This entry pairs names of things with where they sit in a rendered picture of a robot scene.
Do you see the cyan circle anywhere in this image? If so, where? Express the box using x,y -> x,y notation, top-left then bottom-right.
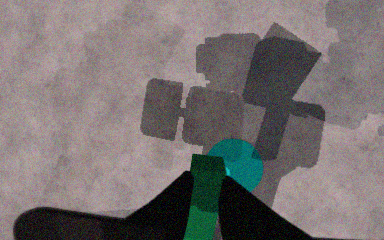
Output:
207,139 -> 263,192

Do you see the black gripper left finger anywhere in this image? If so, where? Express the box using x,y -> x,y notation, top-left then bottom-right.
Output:
13,171 -> 194,240

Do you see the green post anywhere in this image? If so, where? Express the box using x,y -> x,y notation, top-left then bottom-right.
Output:
183,154 -> 227,240

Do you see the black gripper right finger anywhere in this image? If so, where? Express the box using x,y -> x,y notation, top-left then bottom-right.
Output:
218,175 -> 347,240

